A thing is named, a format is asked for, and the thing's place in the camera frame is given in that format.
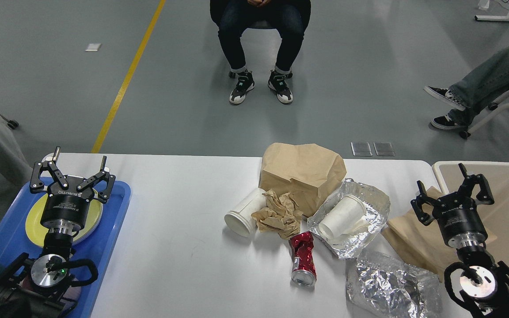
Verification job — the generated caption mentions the crushed red soda can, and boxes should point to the crushed red soda can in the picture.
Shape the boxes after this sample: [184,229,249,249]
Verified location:
[289,231,317,287]

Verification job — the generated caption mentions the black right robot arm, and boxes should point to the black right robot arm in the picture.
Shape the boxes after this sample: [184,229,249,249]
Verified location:
[410,163,509,318]

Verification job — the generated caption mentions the white table leg base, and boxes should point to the white table leg base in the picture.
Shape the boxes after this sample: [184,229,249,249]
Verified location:
[475,0,509,23]

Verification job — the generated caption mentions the white paper cup on foil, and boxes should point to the white paper cup on foil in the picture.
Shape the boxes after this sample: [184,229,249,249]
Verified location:
[318,195,369,239]

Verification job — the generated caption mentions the seated person in black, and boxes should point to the seated person in black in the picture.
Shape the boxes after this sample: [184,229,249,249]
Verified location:
[209,0,312,105]

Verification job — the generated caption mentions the pale green plate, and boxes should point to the pale green plate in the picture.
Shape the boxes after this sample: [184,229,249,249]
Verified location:
[72,211,103,246]

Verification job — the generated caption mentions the standing person grey trousers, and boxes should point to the standing person grey trousers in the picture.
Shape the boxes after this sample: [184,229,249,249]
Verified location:
[0,116,32,186]

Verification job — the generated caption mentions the white paper cup lying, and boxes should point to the white paper cup lying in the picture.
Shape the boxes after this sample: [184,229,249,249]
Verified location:
[224,188,266,237]

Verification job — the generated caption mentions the large brown paper bag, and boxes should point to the large brown paper bag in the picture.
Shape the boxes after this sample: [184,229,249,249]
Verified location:
[259,143,347,217]

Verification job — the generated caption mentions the aluminium foil tray sheet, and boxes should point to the aluminium foil tray sheet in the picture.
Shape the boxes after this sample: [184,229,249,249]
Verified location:
[307,178,391,259]

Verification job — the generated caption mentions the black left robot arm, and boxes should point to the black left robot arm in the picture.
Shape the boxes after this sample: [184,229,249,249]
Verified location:
[0,147,116,318]

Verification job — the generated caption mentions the flat brown paper bag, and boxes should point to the flat brown paper bag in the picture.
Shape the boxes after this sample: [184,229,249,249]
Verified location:
[382,186,498,282]

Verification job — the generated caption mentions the crumpled brown paper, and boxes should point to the crumpled brown paper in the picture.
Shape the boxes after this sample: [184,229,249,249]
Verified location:
[251,189,302,240]

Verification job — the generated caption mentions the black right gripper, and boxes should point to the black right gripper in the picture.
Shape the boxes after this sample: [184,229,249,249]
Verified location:
[410,163,495,248]

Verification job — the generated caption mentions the crumpled aluminium foil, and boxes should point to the crumpled aluminium foil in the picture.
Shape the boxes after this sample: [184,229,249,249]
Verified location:
[346,251,443,318]

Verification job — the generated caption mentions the floor socket plate right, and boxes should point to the floor socket plate right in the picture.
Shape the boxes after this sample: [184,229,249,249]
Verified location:
[373,142,395,156]

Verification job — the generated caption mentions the floor socket plate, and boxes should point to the floor socket plate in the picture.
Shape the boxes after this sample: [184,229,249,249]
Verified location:
[351,142,373,157]
[373,142,395,156]

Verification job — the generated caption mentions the pink mug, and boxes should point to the pink mug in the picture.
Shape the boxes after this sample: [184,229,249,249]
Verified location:
[20,276,82,307]

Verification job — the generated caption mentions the seated person in jeans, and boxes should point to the seated person in jeans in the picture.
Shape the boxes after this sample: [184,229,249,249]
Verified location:
[424,46,509,129]

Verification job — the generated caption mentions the yellow plastic plate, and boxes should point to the yellow plastic plate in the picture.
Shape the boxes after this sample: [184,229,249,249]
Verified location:
[25,194,103,247]

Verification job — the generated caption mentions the blue plastic tray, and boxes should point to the blue plastic tray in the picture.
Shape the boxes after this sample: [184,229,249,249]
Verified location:
[0,180,131,318]

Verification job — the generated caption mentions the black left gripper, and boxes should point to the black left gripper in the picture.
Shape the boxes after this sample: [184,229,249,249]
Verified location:
[30,147,116,232]

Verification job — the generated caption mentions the floor socket plate left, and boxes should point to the floor socket plate left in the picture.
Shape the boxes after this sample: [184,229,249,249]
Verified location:
[351,142,373,157]

